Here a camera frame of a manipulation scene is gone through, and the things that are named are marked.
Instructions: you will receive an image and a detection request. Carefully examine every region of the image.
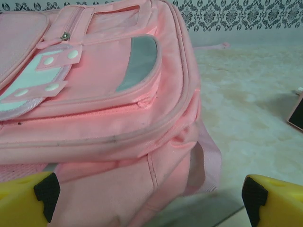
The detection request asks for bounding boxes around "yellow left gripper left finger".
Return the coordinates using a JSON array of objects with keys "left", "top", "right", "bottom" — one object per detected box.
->
[{"left": 0, "top": 171, "right": 61, "bottom": 227}]

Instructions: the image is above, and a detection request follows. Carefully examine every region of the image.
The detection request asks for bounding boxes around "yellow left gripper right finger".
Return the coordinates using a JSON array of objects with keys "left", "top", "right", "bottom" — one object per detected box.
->
[{"left": 241, "top": 174, "right": 303, "bottom": 227}]

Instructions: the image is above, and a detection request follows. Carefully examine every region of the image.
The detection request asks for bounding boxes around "pink school backpack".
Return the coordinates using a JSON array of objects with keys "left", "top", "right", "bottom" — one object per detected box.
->
[{"left": 0, "top": 0, "right": 231, "bottom": 227}]

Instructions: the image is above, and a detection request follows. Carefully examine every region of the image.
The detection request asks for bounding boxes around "pink framed black slate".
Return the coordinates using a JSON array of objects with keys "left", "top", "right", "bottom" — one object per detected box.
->
[{"left": 286, "top": 87, "right": 303, "bottom": 132}]

